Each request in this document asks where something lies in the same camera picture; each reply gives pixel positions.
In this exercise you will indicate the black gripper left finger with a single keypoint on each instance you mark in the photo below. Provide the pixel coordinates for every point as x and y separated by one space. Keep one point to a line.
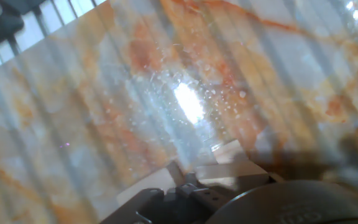
179 208

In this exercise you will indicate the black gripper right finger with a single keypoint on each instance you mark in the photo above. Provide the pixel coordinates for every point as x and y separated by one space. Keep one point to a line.
273 179

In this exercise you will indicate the marble pattern vinyl mat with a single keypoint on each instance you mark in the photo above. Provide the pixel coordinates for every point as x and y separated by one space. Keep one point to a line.
73 124

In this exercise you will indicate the small wooden cube block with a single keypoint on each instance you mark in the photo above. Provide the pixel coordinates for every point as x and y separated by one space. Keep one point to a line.
228 174

